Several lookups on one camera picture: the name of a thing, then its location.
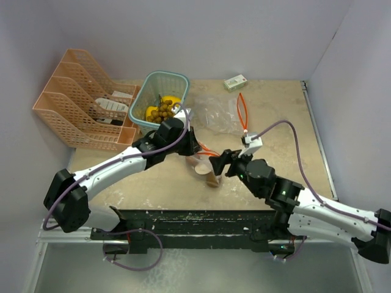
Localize beige fake mushroom slice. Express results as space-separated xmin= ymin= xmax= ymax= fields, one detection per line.
xmin=194 ymin=163 xmax=211 ymax=176

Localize clear bag of mushrooms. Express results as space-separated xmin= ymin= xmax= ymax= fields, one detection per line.
xmin=185 ymin=142 xmax=222 ymax=186

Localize orange mesh file organizer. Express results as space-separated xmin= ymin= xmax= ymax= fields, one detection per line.
xmin=33 ymin=49 xmax=140 ymax=151

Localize brown longan fruit cluster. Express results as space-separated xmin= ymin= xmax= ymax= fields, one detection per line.
xmin=151 ymin=95 xmax=174 ymax=124

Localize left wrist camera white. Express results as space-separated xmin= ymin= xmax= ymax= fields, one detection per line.
xmin=172 ymin=106 xmax=194 ymax=123

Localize pink fake mushroom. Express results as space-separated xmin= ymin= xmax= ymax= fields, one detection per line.
xmin=186 ymin=156 xmax=199 ymax=166

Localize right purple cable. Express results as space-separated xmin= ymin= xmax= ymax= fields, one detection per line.
xmin=253 ymin=120 xmax=391 ymax=231

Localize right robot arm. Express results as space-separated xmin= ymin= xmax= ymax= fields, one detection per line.
xmin=209 ymin=150 xmax=390 ymax=264

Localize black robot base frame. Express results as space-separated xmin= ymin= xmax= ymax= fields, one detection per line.
xmin=91 ymin=210 xmax=300 ymax=257

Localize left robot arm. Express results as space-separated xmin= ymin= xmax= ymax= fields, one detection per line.
xmin=44 ymin=118 xmax=201 ymax=239

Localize aluminium rail frame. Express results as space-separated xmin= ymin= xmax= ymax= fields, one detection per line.
xmin=45 ymin=77 xmax=373 ymax=292

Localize teal plastic basket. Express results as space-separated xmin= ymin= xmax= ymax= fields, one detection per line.
xmin=128 ymin=70 xmax=190 ymax=134

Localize white papers in organizer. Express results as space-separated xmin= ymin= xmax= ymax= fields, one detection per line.
xmin=94 ymin=91 xmax=133 ymax=126

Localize clear zip bag red seal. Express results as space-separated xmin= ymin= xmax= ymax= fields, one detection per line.
xmin=194 ymin=93 xmax=249 ymax=136

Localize brown fake mushroom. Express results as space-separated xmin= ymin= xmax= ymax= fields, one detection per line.
xmin=206 ymin=172 xmax=221 ymax=188

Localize yellow fake fruit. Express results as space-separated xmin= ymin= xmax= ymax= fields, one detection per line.
xmin=145 ymin=106 xmax=158 ymax=122
xmin=161 ymin=95 xmax=181 ymax=106

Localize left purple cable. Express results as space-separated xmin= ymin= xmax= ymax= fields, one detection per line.
xmin=42 ymin=102 xmax=192 ymax=231

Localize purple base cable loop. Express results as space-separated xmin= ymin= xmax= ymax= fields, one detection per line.
xmin=101 ymin=228 xmax=164 ymax=272

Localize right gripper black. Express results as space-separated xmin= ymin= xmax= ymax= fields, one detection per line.
xmin=208 ymin=146 xmax=261 ymax=197

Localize small green white box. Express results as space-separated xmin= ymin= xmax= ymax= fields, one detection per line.
xmin=223 ymin=74 xmax=248 ymax=92

